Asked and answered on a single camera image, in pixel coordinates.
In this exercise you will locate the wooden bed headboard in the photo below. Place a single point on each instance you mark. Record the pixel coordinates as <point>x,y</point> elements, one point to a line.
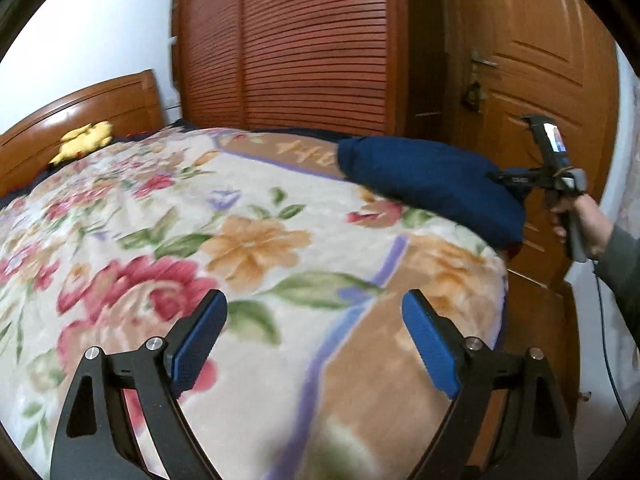
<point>75,115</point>

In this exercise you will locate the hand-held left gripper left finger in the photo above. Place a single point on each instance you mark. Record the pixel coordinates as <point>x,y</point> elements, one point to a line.
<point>197,345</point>

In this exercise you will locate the blue suit jacket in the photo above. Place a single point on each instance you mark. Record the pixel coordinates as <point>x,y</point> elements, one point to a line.
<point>425,180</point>

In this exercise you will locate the navy bed sheet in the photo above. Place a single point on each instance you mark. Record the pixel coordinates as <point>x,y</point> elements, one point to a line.
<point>320,135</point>

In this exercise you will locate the person's right hand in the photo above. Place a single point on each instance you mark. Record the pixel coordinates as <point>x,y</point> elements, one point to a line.
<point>595,225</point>

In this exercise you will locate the person's right forearm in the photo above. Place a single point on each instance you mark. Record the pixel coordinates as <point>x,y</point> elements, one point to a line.
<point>622,270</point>

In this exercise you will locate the wooden door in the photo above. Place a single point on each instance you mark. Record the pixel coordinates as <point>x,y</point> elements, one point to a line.
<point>540,35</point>

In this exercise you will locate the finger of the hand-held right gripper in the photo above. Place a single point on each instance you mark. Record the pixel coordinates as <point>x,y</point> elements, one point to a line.
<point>515,179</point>

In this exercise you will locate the yellow plush toy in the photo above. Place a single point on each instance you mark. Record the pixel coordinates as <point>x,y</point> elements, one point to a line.
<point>82,142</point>

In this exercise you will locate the floral fleece blanket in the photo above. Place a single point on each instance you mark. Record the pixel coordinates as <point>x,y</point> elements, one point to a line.
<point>250,240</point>

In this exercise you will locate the wooden louvered wardrobe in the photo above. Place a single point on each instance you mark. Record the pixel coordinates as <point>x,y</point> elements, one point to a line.
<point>300,45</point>

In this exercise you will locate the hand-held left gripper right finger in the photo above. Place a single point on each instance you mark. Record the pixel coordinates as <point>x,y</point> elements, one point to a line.
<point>430,345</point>

